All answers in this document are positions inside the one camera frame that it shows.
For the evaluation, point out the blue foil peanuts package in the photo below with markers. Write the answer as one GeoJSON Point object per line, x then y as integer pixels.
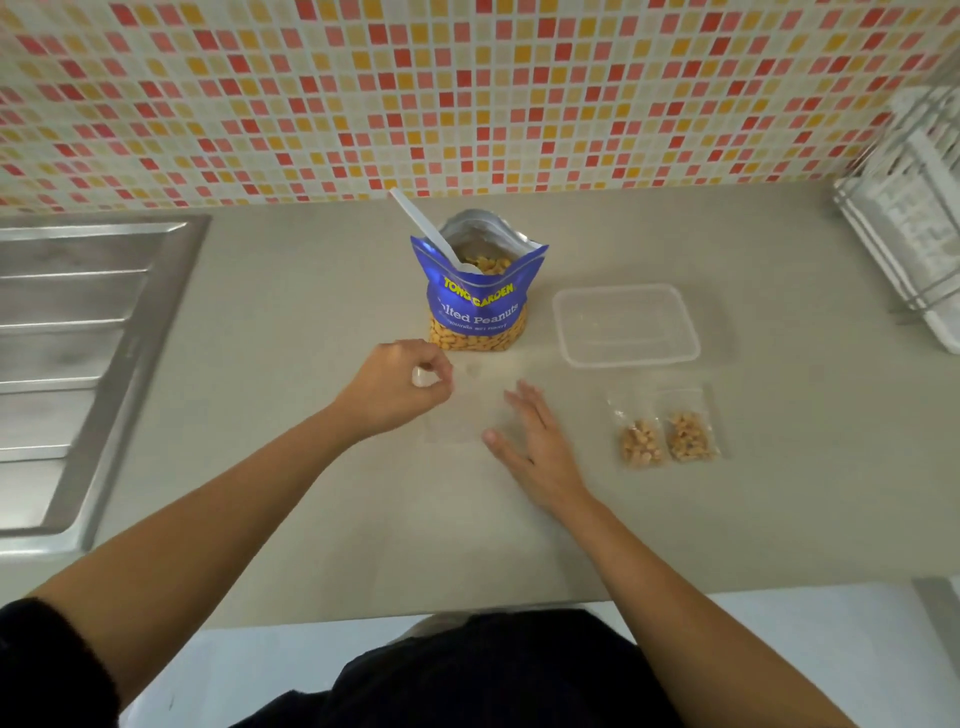
{"type": "Point", "coordinates": [476, 311]}

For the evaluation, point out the black shirt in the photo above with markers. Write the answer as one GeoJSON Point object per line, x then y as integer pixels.
{"type": "Point", "coordinates": [487, 675]}

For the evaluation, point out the person's left forearm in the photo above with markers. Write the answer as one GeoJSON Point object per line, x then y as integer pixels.
{"type": "Point", "coordinates": [210, 540]}

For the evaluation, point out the stainless steel sink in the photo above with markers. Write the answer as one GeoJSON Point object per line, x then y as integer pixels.
{"type": "Point", "coordinates": [75, 337]}

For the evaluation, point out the stack of clear plastic bags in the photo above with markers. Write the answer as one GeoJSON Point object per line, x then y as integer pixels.
{"type": "Point", "coordinates": [457, 420]}

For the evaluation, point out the person's right forearm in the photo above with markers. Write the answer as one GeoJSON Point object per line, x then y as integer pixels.
{"type": "Point", "coordinates": [675, 622]}

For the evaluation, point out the clear plastic container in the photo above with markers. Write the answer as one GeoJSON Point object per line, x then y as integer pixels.
{"type": "Point", "coordinates": [622, 326]}

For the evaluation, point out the person's left hand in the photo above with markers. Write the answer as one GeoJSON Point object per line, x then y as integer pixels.
{"type": "Point", "coordinates": [382, 394]}

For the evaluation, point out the white plastic spoon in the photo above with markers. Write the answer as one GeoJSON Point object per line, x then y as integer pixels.
{"type": "Point", "coordinates": [427, 229]}

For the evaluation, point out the person's right hand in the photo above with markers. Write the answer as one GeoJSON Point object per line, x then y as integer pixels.
{"type": "Point", "coordinates": [544, 469]}

